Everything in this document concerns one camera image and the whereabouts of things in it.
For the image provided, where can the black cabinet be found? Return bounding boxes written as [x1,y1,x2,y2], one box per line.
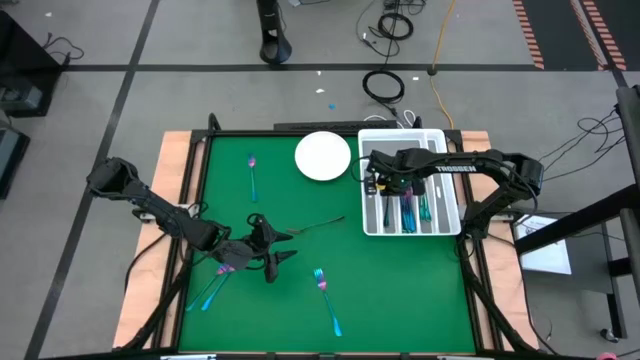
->
[0,9,65,119]

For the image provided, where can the black table frame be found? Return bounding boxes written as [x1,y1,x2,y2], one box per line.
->
[119,112,541,360]

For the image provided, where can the black metal rig stand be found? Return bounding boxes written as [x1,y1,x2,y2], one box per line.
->
[513,84,640,342]

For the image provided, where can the white paper sheet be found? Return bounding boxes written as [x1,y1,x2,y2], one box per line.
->
[513,213,573,276]

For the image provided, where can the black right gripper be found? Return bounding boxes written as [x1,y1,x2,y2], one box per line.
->
[363,148,426,197]

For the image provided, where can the white cutlery organizer tray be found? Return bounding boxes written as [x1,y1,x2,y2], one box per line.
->
[357,128,462,237]

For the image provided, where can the black striped floor mat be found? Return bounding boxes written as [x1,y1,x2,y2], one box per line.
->
[510,0,640,72]

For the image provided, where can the coiled black cable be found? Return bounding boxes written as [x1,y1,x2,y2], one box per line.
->
[361,68,407,105]
[374,10,415,42]

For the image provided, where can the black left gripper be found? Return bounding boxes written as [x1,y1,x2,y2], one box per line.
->
[213,213,299,284]

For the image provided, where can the white round plate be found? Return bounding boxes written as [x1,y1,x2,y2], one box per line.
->
[294,130,353,182]

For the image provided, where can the orange extension cable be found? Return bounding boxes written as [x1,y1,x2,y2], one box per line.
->
[428,0,459,130]

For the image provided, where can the black floor stand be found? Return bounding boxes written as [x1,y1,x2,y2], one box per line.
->
[256,0,293,66]

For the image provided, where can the black equipment case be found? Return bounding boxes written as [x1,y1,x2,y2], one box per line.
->
[0,124,32,200]

